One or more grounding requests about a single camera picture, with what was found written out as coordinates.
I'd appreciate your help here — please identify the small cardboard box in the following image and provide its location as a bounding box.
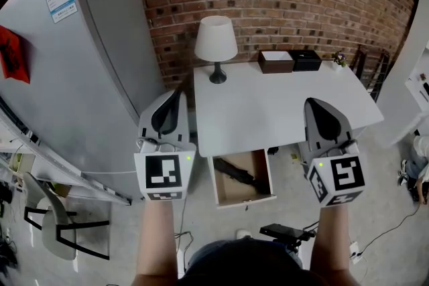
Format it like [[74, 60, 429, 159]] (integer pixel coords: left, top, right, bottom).
[[49, 182, 72, 199]]

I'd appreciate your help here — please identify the person's dark clothed torso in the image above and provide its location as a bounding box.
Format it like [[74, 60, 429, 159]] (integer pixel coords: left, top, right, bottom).
[[176, 238, 336, 286]]

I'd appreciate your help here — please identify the red paper decoration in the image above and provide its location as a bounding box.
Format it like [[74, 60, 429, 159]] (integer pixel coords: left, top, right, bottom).
[[0, 24, 32, 85]]

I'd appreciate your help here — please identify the thin white cable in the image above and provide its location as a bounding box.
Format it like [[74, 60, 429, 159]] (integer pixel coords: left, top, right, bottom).
[[173, 189, 194, 279]]

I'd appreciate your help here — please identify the brown open box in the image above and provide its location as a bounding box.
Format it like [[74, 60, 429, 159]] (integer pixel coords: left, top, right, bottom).
[[257, 50, 296, 75]]

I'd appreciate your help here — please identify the white power strip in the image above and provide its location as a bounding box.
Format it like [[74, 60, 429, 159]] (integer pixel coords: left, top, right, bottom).
[[347, 240, 362, 266]]

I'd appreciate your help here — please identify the white shade table lamp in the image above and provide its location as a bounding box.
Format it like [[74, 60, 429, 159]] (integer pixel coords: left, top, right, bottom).
[[194, 15, 239, 84]]

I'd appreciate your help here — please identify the grey chair with black frame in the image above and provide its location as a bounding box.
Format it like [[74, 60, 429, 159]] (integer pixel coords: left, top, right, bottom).
[[21, 171, 111, 262]]

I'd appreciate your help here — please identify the white panel board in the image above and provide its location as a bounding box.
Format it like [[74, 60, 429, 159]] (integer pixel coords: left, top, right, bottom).
[[374, 0, 429, 149]]

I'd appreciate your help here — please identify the person's left forearm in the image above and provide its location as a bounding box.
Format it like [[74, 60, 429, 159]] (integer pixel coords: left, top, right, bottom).
[[135, 199, 179, 286]]

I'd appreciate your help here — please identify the black floor cable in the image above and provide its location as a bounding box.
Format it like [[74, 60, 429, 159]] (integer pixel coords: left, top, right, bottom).
[[350, 202, 420, 259]]

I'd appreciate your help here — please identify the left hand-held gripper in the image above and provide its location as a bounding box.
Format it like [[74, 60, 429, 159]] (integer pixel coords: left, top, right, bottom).
[[133, 89, 197, 202]]

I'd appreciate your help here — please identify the white wooden drawer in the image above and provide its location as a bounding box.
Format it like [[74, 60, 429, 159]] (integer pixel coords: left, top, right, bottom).
[[207, 148, 278, 210]]

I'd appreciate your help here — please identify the black umbrella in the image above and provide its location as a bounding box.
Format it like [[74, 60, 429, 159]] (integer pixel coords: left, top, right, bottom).
[[213, 157, 271, 194]]

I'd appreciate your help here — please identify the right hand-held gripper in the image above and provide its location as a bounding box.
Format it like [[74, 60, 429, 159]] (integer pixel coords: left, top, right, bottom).
[[299, 97, 366, 208]]

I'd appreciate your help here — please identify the black camera device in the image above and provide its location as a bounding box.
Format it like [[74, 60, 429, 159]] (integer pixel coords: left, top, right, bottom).
[[259, 223, 318, 244]]

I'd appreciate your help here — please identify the white bedside cabinet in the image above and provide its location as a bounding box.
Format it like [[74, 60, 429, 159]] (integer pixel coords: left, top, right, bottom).
[[193, 60, 385, 159]]

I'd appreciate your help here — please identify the black metal rack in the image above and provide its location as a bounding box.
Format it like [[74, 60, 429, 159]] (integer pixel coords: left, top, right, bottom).
[[349, 44, 391, 102]]

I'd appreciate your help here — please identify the person's right forearm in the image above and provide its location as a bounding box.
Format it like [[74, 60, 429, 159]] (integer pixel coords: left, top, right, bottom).
[[308, 204, 353, 286]]

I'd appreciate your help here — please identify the small potted flower plant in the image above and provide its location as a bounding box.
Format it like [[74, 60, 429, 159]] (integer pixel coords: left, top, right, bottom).
[[331, 50, 349, 73]]

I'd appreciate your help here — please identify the grey refrigerator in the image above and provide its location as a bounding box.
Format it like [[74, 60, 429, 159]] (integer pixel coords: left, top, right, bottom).
[[0, 0, 168, 206]]

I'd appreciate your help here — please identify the black tissue box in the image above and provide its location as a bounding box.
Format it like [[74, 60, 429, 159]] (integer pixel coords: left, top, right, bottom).
[[288, 49, 323, 73]]

